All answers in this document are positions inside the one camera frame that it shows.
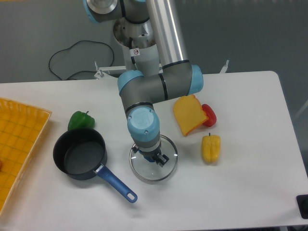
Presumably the yellow toy bell pepper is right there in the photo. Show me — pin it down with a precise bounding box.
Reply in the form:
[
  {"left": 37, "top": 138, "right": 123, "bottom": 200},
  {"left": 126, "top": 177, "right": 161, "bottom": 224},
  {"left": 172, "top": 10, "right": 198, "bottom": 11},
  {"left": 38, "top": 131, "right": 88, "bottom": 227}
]
[{"left": 202, "top": 133, "right": 221, "bottom": 163}]

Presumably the black device at table edge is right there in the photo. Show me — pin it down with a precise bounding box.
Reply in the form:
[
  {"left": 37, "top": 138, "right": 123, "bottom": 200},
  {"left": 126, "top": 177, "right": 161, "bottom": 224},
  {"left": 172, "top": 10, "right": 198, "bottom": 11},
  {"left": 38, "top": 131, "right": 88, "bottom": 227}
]
[{"left": 296, "top": 194, "right": 308, "bottom": 219}]

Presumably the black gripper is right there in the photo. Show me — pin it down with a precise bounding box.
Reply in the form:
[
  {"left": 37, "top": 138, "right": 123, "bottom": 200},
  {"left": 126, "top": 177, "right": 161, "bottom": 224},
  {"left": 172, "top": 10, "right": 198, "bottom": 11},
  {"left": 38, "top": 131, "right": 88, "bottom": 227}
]
[{"left": 132, "top": 145, "right": 168, "bottom": 167}]

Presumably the orange toy bread slice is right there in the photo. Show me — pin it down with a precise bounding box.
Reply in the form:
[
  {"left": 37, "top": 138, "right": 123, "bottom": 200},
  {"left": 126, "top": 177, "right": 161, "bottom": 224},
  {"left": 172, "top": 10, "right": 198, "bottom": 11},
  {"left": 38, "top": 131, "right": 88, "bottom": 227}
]
[{"left": 173, "top": 94, "right": 209, "bottom": 136}]

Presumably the black saucepan with blue handle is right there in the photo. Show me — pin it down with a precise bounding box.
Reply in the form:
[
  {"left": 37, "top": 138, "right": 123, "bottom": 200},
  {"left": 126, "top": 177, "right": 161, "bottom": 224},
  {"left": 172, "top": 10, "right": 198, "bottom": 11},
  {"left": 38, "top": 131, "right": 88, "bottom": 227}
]
[{"left": 53, "top": 128, "right": 138, "bottom": 203}]

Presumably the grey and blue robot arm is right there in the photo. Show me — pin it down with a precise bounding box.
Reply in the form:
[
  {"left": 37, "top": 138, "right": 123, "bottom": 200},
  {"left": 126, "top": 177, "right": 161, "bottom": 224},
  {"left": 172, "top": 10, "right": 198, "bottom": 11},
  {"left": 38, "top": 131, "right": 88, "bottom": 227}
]
[{"left": 84, "top": 0, "right": 204, "bottom": 166}]

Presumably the yellow woven basket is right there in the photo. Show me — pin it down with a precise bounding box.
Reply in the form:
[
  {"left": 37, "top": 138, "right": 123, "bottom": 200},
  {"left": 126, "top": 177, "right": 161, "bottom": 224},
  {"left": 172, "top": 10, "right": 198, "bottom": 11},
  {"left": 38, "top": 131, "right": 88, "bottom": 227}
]
[{"left": 0, "top": 98, "right": 52, "bottom": 213}]

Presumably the red toy pepper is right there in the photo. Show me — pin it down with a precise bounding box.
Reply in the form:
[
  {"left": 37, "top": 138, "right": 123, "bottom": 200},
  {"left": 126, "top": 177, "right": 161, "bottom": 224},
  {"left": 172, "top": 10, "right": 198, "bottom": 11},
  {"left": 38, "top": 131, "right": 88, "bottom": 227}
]
[{"left": 202, "top": 104, "right": 217, "bottom": 128}]

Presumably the glass lid with blue knob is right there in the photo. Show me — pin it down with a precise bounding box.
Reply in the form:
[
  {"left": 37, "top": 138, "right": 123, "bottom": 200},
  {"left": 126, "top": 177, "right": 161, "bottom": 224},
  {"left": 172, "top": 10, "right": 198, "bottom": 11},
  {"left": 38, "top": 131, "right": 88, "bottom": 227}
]
[{"left": 129, "top": 135, "right": 179, "bottom": 182}]

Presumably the green toy bell pepper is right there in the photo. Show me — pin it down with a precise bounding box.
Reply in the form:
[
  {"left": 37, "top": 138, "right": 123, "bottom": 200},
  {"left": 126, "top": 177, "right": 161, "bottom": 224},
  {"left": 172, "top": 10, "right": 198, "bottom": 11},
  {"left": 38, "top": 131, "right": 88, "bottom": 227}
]
[{"left": 67, "top": 111, "right": 95, "bottom": 131}]

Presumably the black cable on floor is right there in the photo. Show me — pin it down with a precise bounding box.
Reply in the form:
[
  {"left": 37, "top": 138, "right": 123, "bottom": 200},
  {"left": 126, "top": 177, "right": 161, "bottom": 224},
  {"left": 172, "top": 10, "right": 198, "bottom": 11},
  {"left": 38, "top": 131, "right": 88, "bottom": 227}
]
[{"left": 48, "top": 39, "right": 115, "bottom": 81}]

